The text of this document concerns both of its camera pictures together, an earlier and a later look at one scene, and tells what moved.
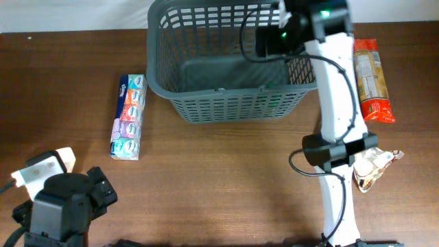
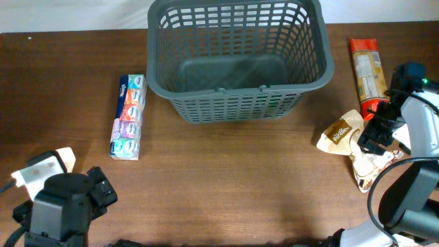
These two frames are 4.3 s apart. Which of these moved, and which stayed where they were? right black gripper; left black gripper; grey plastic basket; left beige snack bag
Moved: right black gripper
Stayed: left beige snack bag; left black gripper; grey plastic basket
